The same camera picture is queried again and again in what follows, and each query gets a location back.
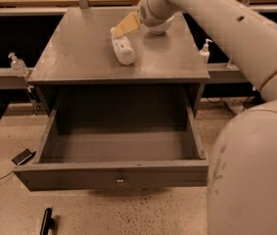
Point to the white pump dispenser bottle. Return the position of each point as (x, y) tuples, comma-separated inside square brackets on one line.
[(204, 52)]

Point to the black object bottom floor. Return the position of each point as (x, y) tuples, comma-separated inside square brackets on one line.
[(47, 222)]

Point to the white ceramic bowl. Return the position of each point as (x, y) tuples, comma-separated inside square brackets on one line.
[(161, 28)]

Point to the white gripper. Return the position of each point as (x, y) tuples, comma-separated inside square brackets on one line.
[(145, 13)]

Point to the open grey top drawer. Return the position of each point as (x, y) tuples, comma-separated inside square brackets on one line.
[(89, 146)]

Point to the black power adapter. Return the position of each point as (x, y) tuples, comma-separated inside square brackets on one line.
[(23, 157)]

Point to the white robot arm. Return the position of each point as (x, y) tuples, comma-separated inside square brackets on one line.
[(242, 170)]

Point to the grey drawer cabinet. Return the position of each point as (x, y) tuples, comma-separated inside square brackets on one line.
[(88, 89)]

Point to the clear soap pump bottle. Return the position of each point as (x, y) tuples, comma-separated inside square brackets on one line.
[(18, 66)]

